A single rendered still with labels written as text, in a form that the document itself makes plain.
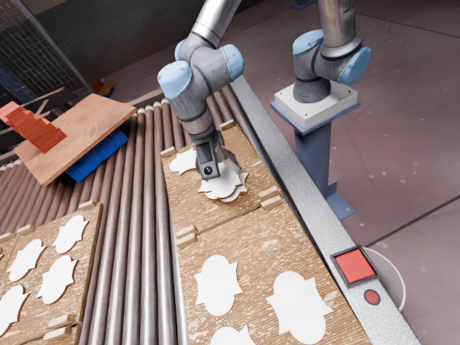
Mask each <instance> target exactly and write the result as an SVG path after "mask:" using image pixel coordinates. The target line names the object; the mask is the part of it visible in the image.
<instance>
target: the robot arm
mask: <svg viewBox="0 0 460 345"><path fill-rule="evenodd" d="M240 2H241V0H206V1H205V3H204V5H203V7H202V9H201V11H200V13H199V16H198V18H197V20H196V22H195V24H194V26H193V28H192V30H191V32H190V35H189V36H188V39H187V40H183V41H181V42H180V43H179V44H178V45H177V47H176V49H175V59H176V62H174V63H172V64H169V65H167V66H165V67H164V68H163V69H162V70H161V71H160V72H159V75H158V82H159V84H160V86H161V88H162V90H163V92H164V96H165V97H166V98H167V99H168V101H169V103H170V104H171V106H172V108H173V109H174V111H175V114H176V115H177V117H178V119H179V120H178V121H179V123H181V124H182V125H183V128H184V129H185V131H186V132H187V133H188V135H189V136H190V137H191V138H193V139H194V145H195V149H196V160H195V167H196V169H197V171H198V173H199V174H200V176H201V178H202V180H203V181H206V182H208V181H209V180H210V179H215V178H219V177H220V170H219V167H218V162H221V161H222V160H223V159H224V165H225V166H227V167H230V168H231V169H232V171H234V172H235V173H236V174H237V175H241V168H240V165H239V164H238V161H237V159H236V156H235V154H234V153H232V152H231V151H230V150H226V149H224V148H223V147H222V143H223V145H224V146H225V140H224V138H223V136H222V133H221V131H220V128H219V129H214V124H213V121H212V116H211V114H210V112H209V110H208V107H207V105H206V103H205V99H206V98H207V97H209V96H211V95H212V94H214V93H215V92H217V91H219V90H220V89H222V88H224V87H225V86H226V85H228V84H230V83H233V81H234V80H235V79H237V78H238V77H239V76H241V75H242V74H243V72H244V60H243V58H242V55H241V53H240V52H239V51H238V49H237V48H236V47H235V46H233V45H232V44H228V45H226V46H224V47H221V48H219V50H217V51H216V48H217V46H218V44H219V42H220V40H221V38H222V36H223V34H224V33H225V31H226V29H227V27H228V25H229V23H230V21H231V19H232V18H233V15H234V14H235V11H236V10H237V8H238V6H239V4H240ZM318 7H319V13H320V20H321V25H322V29H319V30H314V31H310V32H307V33H306V34H303V35H302V36H300V37H298V38H297V39H296V40H295V41H294V44H293V55H294V68H295V75H296V79H295V82H294V87H293V91H292V92H293V97H294V99H295V100H296V101H298V102H299V103H305V104H310V103H317V102H319V101H322V100H324V99H325V98H327V97H328V96H329V95H330V93H331V83H330V81H329V80H331V81H335V82H337V83H338V84H344V85H350V84H352V83H354V82H355V81H357V80H358V79H359V78H360V76H361V75H362V73H363V72H364V71H365V69H366V67H367V65H368V63H369V61H370V57H371V49H370V48H369V47H367V46H363V45H362V37H361V33H360V32H359V31H357V30H355V0H318ZM217 131H218V132H217Z"/></svg>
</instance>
